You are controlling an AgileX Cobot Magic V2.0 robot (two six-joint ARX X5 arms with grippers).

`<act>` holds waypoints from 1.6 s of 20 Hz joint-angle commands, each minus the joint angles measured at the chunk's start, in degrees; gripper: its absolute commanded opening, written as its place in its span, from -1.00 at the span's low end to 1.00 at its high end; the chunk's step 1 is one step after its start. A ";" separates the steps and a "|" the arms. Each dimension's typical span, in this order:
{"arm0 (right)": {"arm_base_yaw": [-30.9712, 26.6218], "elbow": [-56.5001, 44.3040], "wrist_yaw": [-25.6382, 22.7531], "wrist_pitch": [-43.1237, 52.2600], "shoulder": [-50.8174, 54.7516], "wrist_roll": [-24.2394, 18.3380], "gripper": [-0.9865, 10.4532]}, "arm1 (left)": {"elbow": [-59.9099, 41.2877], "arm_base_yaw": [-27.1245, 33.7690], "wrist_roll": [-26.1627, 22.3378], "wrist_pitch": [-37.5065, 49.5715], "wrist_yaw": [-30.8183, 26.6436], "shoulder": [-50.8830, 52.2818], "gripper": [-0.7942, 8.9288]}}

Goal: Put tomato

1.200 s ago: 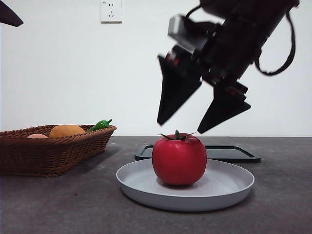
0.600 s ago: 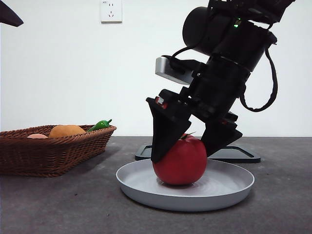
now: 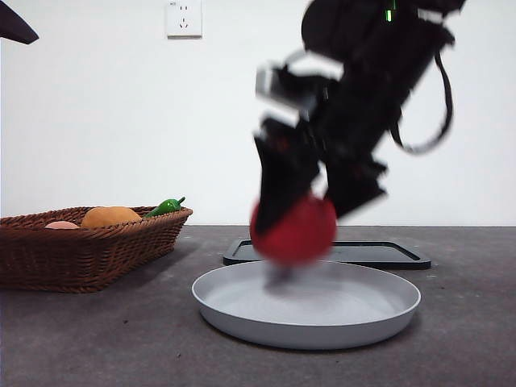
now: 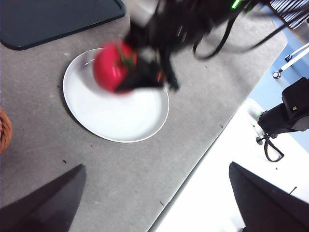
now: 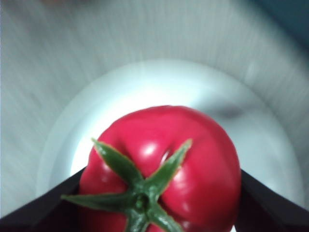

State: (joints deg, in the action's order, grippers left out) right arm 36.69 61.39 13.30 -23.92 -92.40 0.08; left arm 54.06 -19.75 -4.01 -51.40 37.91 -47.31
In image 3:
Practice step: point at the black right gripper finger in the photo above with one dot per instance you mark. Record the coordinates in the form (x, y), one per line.
(354, 189)
(282, 181)

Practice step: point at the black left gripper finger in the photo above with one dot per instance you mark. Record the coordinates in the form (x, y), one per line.
(16, 24)

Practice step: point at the red tomato with green stem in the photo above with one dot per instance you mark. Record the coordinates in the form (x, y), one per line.
(306, 238)

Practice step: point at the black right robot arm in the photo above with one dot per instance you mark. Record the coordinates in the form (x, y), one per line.
(363, 80)

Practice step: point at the black rectangular tray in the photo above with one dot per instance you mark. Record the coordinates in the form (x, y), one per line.
(383, 254)

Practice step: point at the green pepper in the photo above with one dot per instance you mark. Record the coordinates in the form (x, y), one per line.
(163, 207)

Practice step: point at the pale grey round plate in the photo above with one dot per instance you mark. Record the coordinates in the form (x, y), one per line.
(306, 322)

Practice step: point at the orange round fruit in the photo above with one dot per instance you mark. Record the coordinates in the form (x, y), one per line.
(109, 216)

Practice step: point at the pink round vegetable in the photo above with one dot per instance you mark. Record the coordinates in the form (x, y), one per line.
(61, 225)

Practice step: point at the brown wicker basket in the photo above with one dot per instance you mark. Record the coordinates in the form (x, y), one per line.
(80, 258)

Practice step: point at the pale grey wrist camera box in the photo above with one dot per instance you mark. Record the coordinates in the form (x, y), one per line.
(282, 84)

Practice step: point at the white wall socket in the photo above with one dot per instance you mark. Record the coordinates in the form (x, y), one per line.
(184, 20)

